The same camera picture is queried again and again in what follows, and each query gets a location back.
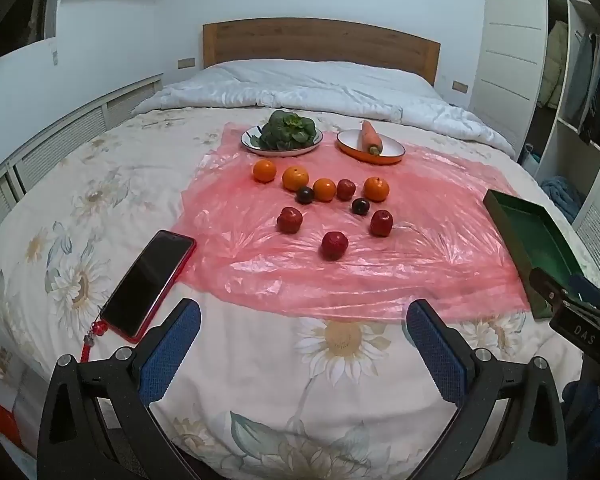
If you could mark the white slatted radiator cover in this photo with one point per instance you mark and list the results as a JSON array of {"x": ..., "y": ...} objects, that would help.
[{"x": 55, "y": 145}]

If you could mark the floral bedsheet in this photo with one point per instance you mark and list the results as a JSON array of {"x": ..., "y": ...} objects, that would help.
[{"x": 280, "y": 385}]

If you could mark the orange and white plate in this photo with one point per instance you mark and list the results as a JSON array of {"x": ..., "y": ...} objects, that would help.
[{"x": 391, "y": 149}]

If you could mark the white wardrobe door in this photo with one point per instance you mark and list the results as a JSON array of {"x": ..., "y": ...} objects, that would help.
[{"x": 510, "y": 35}]

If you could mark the green tray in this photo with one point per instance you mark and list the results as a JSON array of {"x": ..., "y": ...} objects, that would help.
[{"x": 535, "y": 235}]

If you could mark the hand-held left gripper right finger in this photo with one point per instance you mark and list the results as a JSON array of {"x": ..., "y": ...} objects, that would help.
[{"x": 440, "y": 355}]

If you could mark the red phone charm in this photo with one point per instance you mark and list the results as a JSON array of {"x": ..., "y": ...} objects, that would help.
[{"x": 96, "y": 331}]

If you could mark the wall socket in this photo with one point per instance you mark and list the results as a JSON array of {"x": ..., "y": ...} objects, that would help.
[
  {"x": 186, "y": 63},
  {"x": 460, "y": 86}
]

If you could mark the white open shelf unit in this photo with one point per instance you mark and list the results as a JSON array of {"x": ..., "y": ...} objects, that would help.
[{"x": 562, "y": 125}]

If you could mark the dark plum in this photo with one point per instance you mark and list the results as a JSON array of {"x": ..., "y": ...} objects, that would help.
[
  {"x": 305, "y": 195},
  {"x": 360, "y": 206}
]

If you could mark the folded pale green bedding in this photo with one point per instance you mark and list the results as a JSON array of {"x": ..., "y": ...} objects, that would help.
[{"x": 552, "y": 65}]

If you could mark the hanging dark clothes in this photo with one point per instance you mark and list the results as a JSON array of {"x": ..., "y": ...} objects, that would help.
[{"x": 597, "y": 90}]

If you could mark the white plate with dark rim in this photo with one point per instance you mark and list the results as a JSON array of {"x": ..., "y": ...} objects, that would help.
[{"x": 248, "y": 139}]

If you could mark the red smartphone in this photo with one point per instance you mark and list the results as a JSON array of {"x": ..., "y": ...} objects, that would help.
[{"x": 145, "y": 285}]

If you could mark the white duvet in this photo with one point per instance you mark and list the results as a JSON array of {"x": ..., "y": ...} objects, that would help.
[{"x": 330, "y": 85}]

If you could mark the pink plastic sheet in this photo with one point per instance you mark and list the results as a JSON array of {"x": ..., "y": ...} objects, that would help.
[{"x": 260, "y": 270}]

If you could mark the orange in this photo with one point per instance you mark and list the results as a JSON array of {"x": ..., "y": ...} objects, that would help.
[
  {"x": 264, "y": 170},
  {"x": 376, "y": 189},
  {"x": 324, "y": 190},
  {"x": 295, "y": 178}
]

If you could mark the blue cloth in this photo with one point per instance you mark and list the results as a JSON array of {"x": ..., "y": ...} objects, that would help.
[{"x": 562, "y": 197}]

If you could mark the red apple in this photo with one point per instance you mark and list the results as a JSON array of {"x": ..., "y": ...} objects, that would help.
[
  {"x": 381, "y": 223},
  {"x": 289, "y": 220},
  {"x": 334, "y": 245},
  {"x": 345, "y": 189}
]

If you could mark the leafy green vegetable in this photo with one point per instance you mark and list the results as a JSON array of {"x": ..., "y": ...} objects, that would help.
[{"x": 285, "y": 130}]

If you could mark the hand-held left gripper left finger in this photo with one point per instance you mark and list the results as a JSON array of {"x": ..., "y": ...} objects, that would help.
[{"x": 172, "y": 355}]

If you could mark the person's right hand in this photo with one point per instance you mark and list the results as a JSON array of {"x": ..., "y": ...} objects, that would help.
[{"x": 582, "y": 410}]

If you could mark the wooden headboard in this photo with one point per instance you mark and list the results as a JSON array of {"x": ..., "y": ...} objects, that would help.
[{"x": 320, "y": 40}]

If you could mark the pale blue bag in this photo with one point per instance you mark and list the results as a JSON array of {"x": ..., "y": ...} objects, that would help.
[{"x": 530, "y": 160}]

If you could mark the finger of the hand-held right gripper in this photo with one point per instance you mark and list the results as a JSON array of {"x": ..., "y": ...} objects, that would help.
[
  {"x": 542, "y": 285},
  {"x": 587, "y": 287}
]

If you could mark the carrot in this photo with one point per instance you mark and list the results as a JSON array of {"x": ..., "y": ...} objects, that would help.
[{"x": 370, "y": 136}]

